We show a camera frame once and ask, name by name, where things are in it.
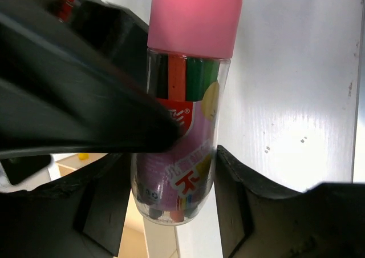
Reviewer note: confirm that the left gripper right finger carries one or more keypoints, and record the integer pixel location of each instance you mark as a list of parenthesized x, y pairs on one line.
[(261, 218)]

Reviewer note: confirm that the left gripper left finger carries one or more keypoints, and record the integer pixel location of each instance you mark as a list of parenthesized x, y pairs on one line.
[(73, 79)]

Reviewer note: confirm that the pink capped marker bottle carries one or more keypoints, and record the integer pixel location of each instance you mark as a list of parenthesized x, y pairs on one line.
[(190, 47)]

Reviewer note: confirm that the yellow pin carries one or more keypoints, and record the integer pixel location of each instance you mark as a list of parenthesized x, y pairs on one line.
[(83, 156)]

